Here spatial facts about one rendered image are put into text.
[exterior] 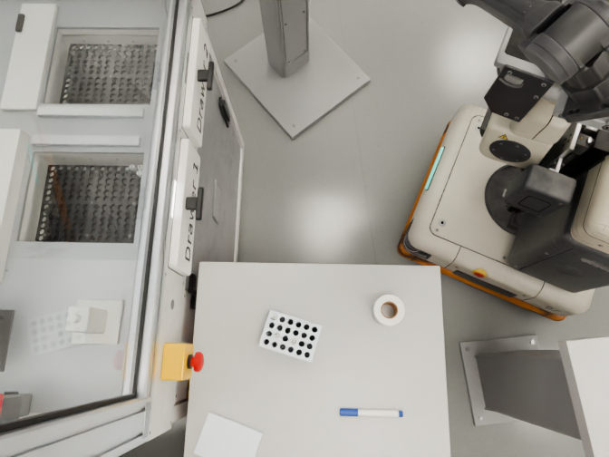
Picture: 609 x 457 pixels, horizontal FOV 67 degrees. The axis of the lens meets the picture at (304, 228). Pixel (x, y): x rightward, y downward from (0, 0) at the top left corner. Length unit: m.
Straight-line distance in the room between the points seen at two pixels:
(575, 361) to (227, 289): 0.81
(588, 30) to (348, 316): 0.71
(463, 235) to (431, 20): 1.15
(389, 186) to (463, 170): 0.36
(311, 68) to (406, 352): 1.44
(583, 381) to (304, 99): 1.49
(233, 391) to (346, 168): 1.19
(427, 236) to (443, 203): 0.14
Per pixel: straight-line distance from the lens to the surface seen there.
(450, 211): 1.72
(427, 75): 2.28
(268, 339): 1.06
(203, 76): 1.15
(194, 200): 1.02
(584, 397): 1.25
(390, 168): 2.03
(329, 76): 2.17
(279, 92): 2.13
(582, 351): 1.25
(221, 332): 1.11
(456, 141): 1.82
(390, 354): 1.11
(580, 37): 0.79
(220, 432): 1.11
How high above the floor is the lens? 1.85
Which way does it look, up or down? 75 degrees down
